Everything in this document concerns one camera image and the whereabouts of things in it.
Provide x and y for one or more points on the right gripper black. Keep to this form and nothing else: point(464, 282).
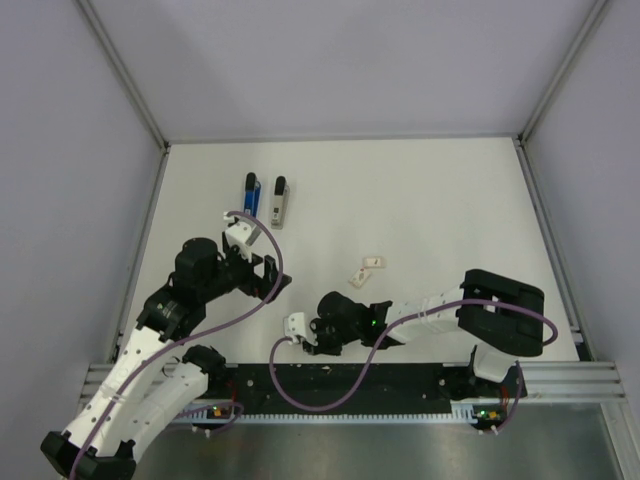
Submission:
point(321, 347)

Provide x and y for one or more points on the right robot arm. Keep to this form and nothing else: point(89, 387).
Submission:
point(504, 316)

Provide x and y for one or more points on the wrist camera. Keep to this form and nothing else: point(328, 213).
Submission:
point(241, 232)
point(295, 327)

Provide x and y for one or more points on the small white staple box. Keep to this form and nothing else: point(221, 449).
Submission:
point(374, 262)

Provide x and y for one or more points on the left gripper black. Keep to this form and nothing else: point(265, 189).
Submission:
point(255, 285)

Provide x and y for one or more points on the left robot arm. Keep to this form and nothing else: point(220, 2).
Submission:
point(163, 367)

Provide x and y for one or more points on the blue stapler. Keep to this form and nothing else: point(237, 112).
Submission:
point(252, 194)

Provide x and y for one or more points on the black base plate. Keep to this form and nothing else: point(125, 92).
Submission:
point(411, 388)

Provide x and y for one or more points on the white cable duct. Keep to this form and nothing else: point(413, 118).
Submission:
point(200, 414)

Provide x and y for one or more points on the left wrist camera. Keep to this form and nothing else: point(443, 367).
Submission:
point(241, 232)

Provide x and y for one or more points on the aluminium frame rail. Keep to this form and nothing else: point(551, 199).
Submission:
point(572, 382)

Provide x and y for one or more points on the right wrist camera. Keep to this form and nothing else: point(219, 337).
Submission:
point(295, 327)

